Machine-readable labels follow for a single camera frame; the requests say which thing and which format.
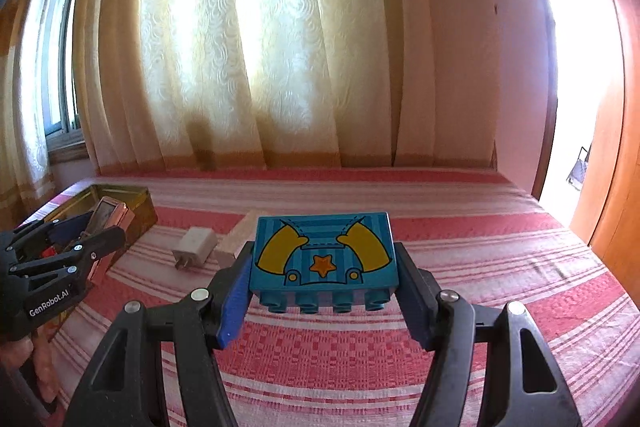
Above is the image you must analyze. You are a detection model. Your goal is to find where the rose gold rectangular case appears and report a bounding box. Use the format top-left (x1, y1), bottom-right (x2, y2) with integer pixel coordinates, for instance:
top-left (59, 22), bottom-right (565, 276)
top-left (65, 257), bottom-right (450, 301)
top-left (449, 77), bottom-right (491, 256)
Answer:
top-left (81, 196), bottom-right (134, 286)

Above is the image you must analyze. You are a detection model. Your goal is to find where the blue printed toy brick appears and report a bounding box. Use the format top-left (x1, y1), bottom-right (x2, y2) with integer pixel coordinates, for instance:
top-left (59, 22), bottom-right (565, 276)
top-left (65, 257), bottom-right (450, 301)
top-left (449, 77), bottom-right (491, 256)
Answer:
top-left (250, 212), bottom-right (399, 314)

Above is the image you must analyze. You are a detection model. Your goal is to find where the red toy brick plate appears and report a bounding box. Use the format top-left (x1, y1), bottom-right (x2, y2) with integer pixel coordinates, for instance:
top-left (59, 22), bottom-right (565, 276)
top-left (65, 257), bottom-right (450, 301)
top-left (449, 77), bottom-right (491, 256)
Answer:
top-left (41, 246), bottom-right (58, 258)

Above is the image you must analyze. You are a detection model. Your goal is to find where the person's left hand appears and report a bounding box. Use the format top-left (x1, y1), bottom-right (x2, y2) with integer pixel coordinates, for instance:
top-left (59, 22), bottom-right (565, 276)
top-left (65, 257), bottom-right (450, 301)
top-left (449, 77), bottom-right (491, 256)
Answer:
top-left (1, 326), bottom-right (60, 404)

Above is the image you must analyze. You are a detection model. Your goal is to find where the gold metal tin box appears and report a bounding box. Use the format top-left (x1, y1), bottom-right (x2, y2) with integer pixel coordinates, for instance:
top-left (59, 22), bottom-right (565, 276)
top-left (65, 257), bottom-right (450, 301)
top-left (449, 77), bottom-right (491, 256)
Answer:
top-left (43, 184), bottom-right (157, 289)

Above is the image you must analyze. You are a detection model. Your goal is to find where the white charger plug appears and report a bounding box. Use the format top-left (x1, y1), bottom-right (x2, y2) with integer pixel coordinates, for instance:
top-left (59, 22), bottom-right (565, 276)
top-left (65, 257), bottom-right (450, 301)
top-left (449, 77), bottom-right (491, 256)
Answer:
top-left (172, 227), bottom-right (218, 270)

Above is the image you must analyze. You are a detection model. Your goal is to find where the striped red bed cover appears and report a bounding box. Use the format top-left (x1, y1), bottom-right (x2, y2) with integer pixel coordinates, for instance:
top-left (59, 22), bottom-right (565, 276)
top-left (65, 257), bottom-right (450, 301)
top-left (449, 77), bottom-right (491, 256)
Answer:
top-left (51, 169), bottom-right (639, 426)

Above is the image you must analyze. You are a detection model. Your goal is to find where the white cardboard box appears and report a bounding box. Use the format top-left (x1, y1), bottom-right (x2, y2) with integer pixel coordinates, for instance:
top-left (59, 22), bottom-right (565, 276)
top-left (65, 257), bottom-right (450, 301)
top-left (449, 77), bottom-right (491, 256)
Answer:
top-left (213, 209), bottom-right (269, 269)

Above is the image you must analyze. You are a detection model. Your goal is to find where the wooden door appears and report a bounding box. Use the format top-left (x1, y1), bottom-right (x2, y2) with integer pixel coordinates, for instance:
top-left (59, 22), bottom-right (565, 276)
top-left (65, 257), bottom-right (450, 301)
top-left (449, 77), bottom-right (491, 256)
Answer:
top-left (570, 0), bottom-right (639, 301)

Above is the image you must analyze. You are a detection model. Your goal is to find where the cream patterned curtain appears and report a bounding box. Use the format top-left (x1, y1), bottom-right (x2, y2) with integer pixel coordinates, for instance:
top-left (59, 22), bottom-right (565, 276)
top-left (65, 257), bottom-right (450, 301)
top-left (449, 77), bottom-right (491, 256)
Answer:
top-left (0, 0), bottom-right (501, 218)

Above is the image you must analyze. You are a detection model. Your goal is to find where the window frame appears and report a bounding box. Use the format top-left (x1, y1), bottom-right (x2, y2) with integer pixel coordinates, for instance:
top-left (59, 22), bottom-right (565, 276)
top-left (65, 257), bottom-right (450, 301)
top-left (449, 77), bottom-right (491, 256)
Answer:
top-left (38, 0), bottom-right (84, 157)

